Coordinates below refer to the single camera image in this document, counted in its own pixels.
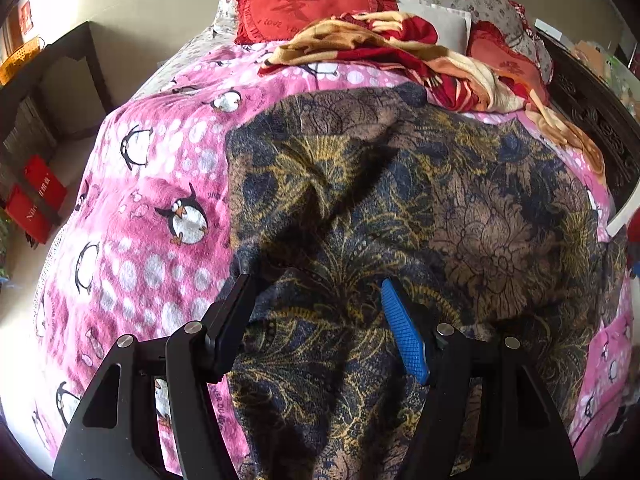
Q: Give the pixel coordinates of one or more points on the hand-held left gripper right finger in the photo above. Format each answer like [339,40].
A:
[405,330]

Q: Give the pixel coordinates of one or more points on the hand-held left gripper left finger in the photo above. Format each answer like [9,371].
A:
[230,320]

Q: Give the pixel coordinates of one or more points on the dark floral patterned garment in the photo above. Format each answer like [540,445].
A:
[400,185]

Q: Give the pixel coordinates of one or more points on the pink penguin print blanket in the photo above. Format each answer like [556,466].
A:
[150,185]

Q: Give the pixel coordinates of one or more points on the red box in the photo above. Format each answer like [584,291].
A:
[27,215]
[45,182]

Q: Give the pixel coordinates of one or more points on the dark wooden cabinet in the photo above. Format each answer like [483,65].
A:
[30,125]

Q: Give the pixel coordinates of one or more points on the carved dark wooden headboard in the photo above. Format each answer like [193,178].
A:
[590,105]

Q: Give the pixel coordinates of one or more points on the small red heart pillow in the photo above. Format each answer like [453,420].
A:
[505,55]

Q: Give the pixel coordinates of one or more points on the red and yellow blanket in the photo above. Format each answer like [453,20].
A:
[380,35]

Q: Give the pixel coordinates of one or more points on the white pillow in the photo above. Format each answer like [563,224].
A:
[445,20]

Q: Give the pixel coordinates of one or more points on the dark wooden table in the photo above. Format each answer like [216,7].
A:
[65,45]

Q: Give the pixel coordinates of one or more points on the large red heart pillow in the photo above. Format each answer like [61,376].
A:
[300,5]

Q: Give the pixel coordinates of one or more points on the orange plastic basket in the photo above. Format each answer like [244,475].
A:
[17,60]

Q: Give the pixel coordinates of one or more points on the red wall sticker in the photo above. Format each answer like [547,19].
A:
[25,16]

